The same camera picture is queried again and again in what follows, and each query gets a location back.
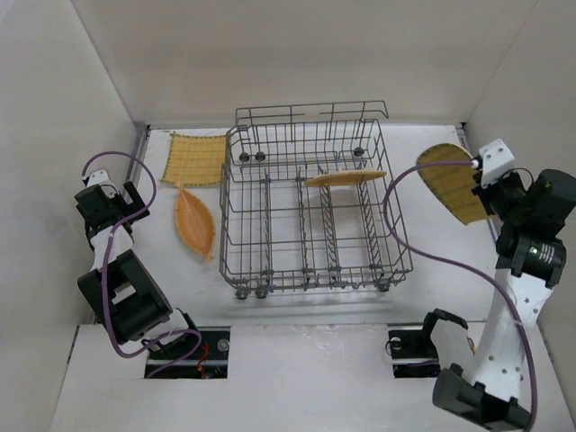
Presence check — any grey wire dish rack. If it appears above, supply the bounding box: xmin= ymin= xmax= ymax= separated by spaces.
xmin=219 ymin=100 xmax=413 ymax=300

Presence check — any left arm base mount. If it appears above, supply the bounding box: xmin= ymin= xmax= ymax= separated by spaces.
xmin=144 ymin=327 xmax=230 ymax=380

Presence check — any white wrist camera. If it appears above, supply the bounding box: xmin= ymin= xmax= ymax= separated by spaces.
xmin=82 ymin=169 xmax=118 ymax=197
xmin=478 ymin=139 xmax=515 ymax=188

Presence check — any orange leaf-shaped woven plate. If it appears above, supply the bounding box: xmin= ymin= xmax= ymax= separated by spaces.
xmin=175 ymin=183 xmax=216 ymax=262

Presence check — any aluminium rail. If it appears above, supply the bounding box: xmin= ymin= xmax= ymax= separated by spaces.
xmin=125 ymin=121 xmax=150 ymax=185
xmin=454 ymin=123 xmax=498 ymax=245

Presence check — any orange rounded woven plate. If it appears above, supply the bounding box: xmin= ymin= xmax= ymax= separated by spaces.
xmin=305 ymin=169 xmax=387 ymax=187

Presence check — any right aluminium rail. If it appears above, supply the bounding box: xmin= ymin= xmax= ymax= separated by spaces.
xmin=454 ymin=123 xmax=498 ymax=245

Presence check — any yellow square woven plate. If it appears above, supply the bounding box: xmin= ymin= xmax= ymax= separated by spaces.
xmin=160 ymin=132 xmax=226 ymax=187

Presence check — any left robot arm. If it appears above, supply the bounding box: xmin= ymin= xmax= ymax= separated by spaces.
xmin=75 ymin=178 xmax=203 ymax=361

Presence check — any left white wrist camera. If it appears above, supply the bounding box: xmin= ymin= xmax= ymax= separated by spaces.
xmin=82 ymin=169 xmax=118 ymax=197

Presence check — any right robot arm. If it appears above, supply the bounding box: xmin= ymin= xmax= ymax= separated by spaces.
xmin=423 ymin=169 xmax=575 ymax=431

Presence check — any left aluminium rail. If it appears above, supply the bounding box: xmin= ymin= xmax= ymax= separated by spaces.
xmin=125 ymin=121 xmax=150 ymax=185

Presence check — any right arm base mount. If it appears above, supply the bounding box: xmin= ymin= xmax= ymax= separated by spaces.
xmin=384 ymin=325 xmax=441 ymax=379

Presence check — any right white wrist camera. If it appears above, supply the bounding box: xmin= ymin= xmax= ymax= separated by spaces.
xmin=478 ymin=139 xmax=515 ymax=188

